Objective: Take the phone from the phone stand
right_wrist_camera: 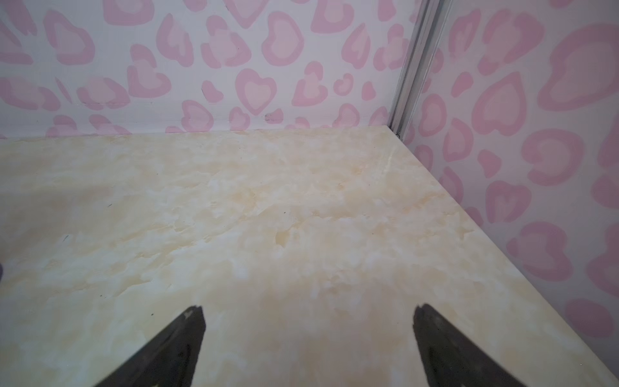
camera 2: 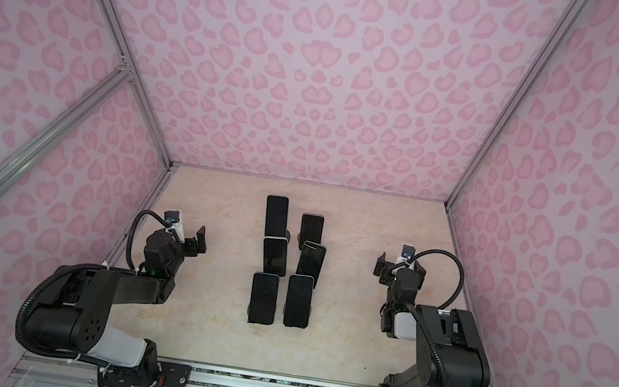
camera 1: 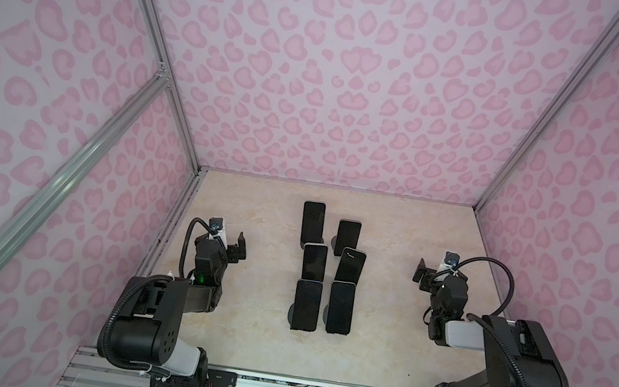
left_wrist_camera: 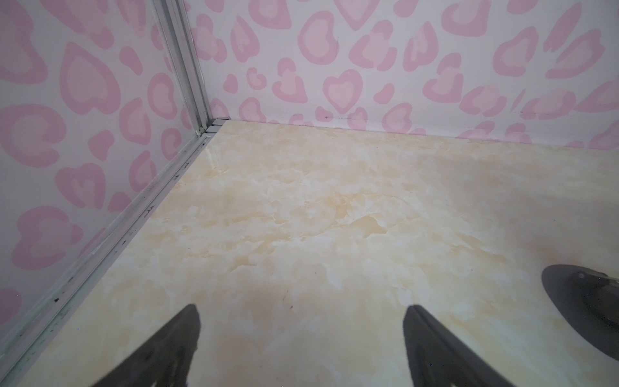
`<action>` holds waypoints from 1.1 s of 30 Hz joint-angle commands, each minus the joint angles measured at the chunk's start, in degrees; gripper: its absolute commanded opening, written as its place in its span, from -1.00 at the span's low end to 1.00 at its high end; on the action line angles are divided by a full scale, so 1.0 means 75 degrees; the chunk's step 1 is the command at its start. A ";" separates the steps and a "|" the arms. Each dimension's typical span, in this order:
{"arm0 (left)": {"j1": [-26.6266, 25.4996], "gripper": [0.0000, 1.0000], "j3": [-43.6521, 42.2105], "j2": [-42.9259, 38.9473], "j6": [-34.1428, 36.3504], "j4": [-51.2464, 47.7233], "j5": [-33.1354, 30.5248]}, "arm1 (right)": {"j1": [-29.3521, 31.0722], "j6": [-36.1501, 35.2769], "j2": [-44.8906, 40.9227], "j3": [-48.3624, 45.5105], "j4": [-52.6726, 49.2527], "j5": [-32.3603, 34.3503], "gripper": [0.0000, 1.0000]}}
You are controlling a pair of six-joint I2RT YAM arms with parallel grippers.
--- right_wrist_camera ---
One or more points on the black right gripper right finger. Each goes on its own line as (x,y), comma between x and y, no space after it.
(450,358)

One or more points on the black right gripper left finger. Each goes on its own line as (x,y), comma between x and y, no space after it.
(168,359)

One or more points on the aluminium frame post back right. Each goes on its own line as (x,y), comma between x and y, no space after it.
(432,16)

